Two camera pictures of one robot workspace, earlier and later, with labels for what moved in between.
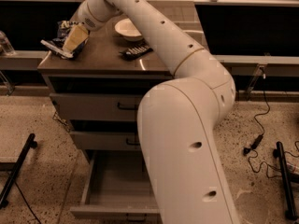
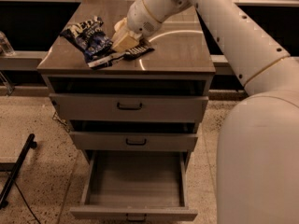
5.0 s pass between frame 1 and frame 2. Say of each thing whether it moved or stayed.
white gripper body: moved
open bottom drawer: stayed
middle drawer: stayed
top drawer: stayed
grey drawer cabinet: stayed
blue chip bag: moved
